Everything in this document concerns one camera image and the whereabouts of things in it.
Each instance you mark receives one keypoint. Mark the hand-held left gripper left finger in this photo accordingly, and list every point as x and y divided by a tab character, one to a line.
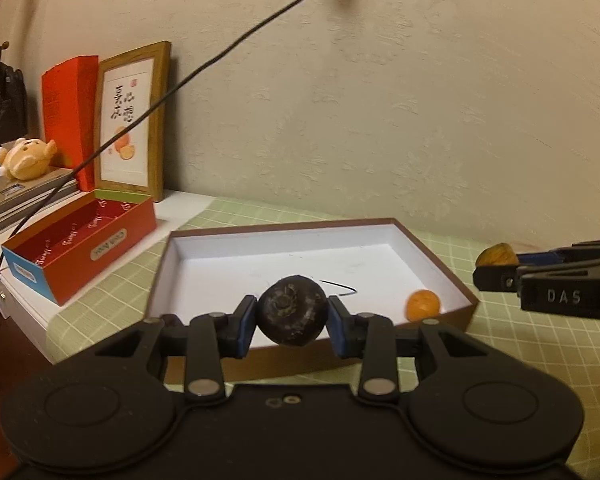
245	330

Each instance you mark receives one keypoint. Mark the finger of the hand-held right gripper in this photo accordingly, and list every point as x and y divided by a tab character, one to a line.
580	251
555	287

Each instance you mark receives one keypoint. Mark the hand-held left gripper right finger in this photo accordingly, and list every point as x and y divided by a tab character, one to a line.
337	330

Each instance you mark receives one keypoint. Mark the dark water chestnut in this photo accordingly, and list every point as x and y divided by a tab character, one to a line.
290	312

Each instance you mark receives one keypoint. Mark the brown walnut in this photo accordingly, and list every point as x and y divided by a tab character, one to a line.
497	255

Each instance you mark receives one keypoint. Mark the white shallow cardboard box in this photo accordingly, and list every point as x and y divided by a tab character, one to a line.
280	260

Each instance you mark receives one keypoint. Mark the small orange kumquat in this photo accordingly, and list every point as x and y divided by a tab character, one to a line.
422	305

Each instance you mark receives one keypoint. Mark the green checked tablecloth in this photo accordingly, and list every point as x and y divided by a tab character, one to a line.
530	360

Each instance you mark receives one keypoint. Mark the red open gift box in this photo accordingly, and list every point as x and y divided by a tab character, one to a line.
105	260

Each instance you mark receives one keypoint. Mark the wooden framed calligraphy picture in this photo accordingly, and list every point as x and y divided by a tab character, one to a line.
130	125

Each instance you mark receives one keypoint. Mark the silver flat device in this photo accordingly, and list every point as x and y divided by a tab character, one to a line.
10	222

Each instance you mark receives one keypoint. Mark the silver digital scale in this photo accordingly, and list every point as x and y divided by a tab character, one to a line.
25	189

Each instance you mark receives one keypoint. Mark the yellow plush toy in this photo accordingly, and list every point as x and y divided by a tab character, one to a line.
27	160

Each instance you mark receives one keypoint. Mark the red paper envelope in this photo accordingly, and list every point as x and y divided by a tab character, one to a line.
65	110

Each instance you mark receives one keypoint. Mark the black hanging bag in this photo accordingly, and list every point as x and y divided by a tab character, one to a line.
5	105

